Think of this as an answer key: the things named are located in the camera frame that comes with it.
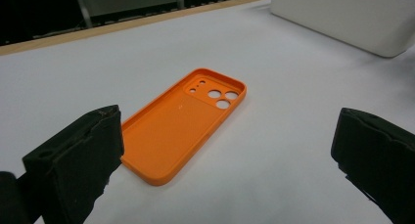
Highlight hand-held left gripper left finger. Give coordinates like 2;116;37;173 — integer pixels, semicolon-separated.
22;104;125;224

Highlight orange phone case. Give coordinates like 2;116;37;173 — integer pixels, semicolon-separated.
119;67;248;187

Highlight white table mat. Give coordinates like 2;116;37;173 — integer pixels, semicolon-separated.
0;0;415;224

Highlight white plastic bin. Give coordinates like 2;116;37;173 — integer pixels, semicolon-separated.
269;0;415;59

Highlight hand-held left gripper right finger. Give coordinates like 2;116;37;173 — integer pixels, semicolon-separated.
330;107;415;224

